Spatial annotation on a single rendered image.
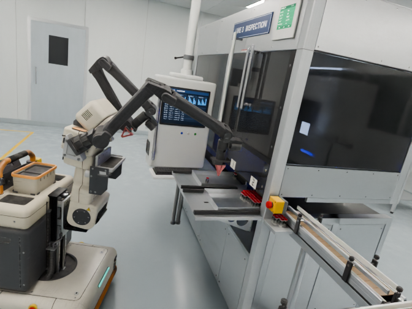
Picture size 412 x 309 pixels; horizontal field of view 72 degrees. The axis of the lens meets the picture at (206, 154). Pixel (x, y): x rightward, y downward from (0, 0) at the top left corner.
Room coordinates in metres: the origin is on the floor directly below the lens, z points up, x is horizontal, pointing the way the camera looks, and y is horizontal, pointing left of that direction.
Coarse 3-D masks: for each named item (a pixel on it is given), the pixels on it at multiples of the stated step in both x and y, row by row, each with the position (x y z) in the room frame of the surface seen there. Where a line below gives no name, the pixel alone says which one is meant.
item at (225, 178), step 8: (200, 176) 2.01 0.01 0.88; (208, 176) 2.03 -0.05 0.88; (216, 176) 2.06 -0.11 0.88; (224, 176) 2.09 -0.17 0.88; (200, 184) 1.79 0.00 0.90; (208, 184) 1.80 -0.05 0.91; (216, 184) 1.82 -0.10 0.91; (224, 184) 1.84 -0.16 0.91; (232, 184) 1.95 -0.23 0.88; (240, 184) 1.98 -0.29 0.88
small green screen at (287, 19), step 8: (288, 0) 1.69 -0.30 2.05; (296, 0) 1.61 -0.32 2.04; (280, 8) 1.75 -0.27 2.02; (288, 8) 1.67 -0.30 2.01; (296, 8) 1.60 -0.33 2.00; (280, 16) 1.73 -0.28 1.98; (288, 16) 1.65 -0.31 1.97; (296, 16) 1.58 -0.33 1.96; (280, 24) 1.71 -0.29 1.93; (288, 24) 1.64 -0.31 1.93; (296, 24) 1.58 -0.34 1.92; (280, 32) 1.70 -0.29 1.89; (288, 32) 1.62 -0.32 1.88
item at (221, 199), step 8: (208, 192) 1.71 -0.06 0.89; (216, 192) 1.73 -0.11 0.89; (224, 192) 1.75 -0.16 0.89; (232, 192) 1.77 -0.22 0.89; (240, 192) 1.79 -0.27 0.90; (208, 200) 1.60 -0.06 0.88; (216, 200) 1.62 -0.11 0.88; (224, 200) 1.64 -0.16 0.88; (232, 200) 1.66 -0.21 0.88; (240, 200) 1.68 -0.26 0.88; (216, 208) 1.47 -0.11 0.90; (224, 208) 1.47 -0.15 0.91; (232, 208) 1.49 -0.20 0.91; (240, 208) 1.51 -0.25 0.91; (248, 208) 1.52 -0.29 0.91; (256, 208) 1.54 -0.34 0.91
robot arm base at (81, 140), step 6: (72, 138) 1.32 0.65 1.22; (78, 138) 1.31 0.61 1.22; (84, 138) 1.31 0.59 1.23; (72, 144) 1.28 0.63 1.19; (78, 144) 1.30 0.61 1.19; (84, 144) 1.31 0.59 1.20; (90, 144) 1.32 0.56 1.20; (72, 150) 1.28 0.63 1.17; (78, 150) 1.30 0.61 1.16; (84, 150) 1.32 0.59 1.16
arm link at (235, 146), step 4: (224, 136) 1.44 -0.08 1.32; (228, 136) 1.45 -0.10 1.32; (224, 140) 1.45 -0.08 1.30; (228, 140) 1.46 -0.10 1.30; (232, 140) 1.48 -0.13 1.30; (236, 140) 1.49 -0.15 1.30; (240, 140) 1.51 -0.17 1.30; (232, 144) 1.49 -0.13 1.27; (236, 144) 1.50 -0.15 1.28; (240, 144) 1.50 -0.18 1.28; (232, 148) 1.49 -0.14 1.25; (236, 148) 1.50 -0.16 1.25; (240, 148) 1.50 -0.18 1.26
